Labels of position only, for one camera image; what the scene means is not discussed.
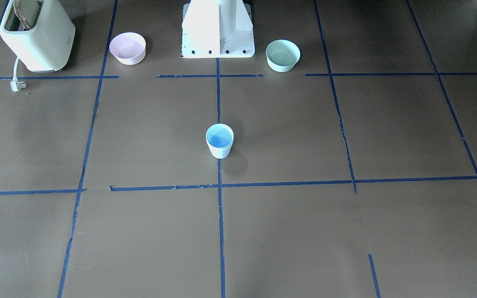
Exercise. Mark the light blue cup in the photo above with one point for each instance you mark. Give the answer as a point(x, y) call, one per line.
point(219, 136)
point(220, 152)

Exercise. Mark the white power plug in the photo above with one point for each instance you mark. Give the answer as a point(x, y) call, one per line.
point(15, 84)

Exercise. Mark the cream toaster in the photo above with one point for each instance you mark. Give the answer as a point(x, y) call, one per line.
point(47, 46)

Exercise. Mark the bread slice in toaster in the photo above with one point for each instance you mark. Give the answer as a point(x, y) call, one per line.
point(27, 12)

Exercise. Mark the pink bowl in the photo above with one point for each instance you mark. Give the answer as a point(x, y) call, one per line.
point(129, 48)

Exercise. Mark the green bowl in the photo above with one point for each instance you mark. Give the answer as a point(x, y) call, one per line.
point(282, 55)

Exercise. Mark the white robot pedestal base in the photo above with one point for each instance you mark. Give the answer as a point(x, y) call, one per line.
point(217, 29)

